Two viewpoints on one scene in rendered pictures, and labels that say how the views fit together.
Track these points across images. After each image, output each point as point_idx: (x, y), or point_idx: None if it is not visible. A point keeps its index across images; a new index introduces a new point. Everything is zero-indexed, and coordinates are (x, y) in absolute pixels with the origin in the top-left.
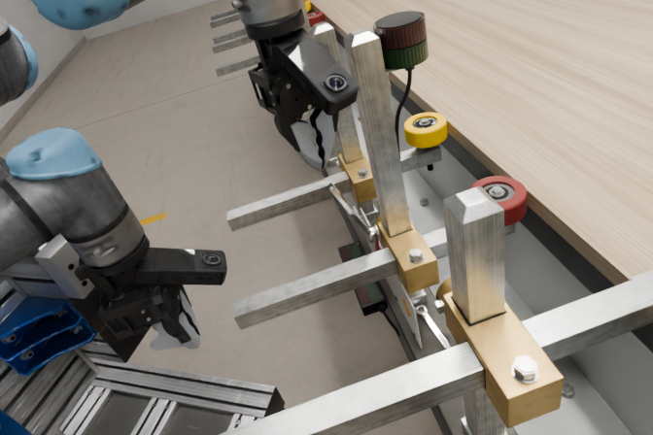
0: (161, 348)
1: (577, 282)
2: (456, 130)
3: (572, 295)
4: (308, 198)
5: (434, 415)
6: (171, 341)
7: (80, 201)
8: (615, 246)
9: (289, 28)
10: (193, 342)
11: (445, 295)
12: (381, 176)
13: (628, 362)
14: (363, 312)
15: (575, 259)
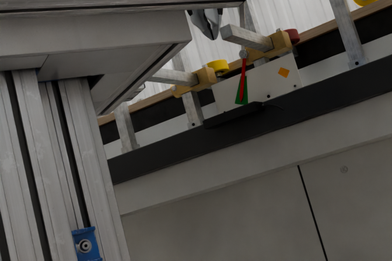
0: (209, 16)
1: (334, 56)
2: (233, 62)
3: (336, 68)
4: (181, 75)
5: (334, 102)
6: (212, 14)
7: None
8: None
9: None
10: (221, 21)
11: None
12: (248, 3)
13: (372, 60)
14: (256, 105)
15: (328, 46)
